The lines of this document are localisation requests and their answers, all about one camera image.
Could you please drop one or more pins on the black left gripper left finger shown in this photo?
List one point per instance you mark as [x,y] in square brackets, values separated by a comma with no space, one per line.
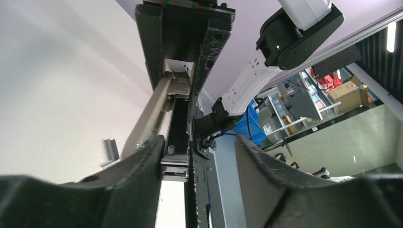
[125,195]

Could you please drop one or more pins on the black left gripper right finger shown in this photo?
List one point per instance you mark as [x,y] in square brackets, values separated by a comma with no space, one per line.
[276,195]

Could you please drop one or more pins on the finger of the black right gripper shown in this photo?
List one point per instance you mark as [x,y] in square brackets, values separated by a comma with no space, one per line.
[214,39]
[149,21]

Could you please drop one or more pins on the silver staple strip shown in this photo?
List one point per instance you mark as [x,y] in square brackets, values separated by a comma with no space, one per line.
[112,153]

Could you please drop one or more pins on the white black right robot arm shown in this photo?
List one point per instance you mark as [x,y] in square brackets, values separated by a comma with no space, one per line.
[197,30]

